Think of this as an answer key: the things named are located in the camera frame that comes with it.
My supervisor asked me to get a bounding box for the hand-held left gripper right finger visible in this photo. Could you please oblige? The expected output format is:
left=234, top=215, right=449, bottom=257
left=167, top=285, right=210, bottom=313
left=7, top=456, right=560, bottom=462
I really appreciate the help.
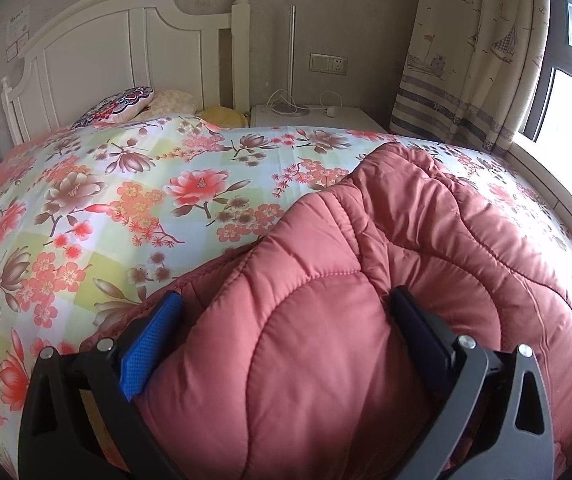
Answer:
left=390, top=286, right=557, bottom=480

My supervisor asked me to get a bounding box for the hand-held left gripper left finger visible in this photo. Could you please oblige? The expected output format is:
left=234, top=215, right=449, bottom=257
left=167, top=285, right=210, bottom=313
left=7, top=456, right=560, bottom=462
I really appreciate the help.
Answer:
left=17, top=291, right=184, bottom=480

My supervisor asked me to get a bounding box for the pink quilted jacket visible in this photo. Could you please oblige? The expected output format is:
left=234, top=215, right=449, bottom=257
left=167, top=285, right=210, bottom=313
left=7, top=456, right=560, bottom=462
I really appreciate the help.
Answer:
left=78, top=141, right=572, bottom=480

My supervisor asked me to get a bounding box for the white window sill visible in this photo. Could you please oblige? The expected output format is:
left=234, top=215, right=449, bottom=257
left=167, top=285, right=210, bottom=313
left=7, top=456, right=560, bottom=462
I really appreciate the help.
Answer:
left=508, top=137, right=572, bottom=241

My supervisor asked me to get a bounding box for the floral bed sheet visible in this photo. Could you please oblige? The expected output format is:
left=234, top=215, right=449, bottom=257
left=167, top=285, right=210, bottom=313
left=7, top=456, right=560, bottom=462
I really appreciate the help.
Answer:
left=0, top=115, right=572, bottom=461

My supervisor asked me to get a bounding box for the white nightstand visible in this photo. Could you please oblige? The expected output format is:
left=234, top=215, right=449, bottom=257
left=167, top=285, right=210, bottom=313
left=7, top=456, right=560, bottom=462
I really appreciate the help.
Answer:
left=250, top=104, right=387, bottom=134

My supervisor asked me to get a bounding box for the dark framed window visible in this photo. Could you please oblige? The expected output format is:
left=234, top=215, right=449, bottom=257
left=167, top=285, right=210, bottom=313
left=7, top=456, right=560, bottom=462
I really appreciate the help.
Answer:
left=518, top=0, right=572, bottom=171

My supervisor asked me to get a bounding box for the yellow pillow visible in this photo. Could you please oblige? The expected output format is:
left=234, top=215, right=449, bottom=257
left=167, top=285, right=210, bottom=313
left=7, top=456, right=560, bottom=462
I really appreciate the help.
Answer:
left=198, top=106, right=248, bottom=128

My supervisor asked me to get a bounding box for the mandala patterned pillow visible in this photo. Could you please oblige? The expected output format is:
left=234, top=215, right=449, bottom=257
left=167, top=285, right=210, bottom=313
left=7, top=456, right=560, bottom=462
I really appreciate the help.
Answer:
left=70, top=86, right=156, bottom=130

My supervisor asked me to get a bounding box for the cream checkered pillow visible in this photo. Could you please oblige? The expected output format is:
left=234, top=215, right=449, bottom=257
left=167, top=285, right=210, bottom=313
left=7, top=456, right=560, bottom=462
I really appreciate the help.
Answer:
left=138, top=90, right=198, bottom=121

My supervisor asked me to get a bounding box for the white wooden headboard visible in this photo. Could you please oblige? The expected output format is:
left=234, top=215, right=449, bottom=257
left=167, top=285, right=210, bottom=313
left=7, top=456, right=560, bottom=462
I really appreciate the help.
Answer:
left=1, top=0, right=251, bottom=146

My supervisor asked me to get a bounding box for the sailboat print curtain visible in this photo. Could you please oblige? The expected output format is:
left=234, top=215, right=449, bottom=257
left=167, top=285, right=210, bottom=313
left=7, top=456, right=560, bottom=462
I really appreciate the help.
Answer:
left=390, top=0, right=552, bottom=153

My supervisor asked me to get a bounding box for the silver pole lamp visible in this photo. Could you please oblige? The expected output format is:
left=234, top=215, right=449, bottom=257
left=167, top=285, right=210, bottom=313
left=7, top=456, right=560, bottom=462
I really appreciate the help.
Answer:
left=272, top=5, right=317, bottom=116

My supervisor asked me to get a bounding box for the white charger with cable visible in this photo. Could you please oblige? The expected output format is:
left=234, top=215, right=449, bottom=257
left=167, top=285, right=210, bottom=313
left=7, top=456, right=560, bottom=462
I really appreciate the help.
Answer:
left=318, top=91, right=343, bottom=116

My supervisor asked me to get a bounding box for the white lamp cable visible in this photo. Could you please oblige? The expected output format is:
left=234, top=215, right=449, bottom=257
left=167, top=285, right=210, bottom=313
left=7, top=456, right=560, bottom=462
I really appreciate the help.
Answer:
left=266, top=89, right=299, bottom=113

